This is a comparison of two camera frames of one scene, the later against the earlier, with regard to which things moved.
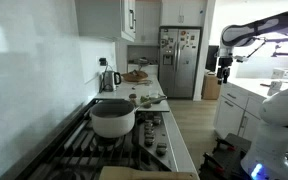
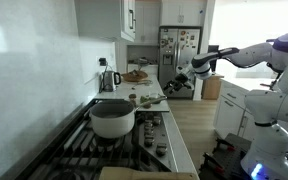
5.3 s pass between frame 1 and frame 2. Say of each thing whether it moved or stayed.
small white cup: stayed
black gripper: moved
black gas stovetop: stayed
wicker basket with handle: stayed
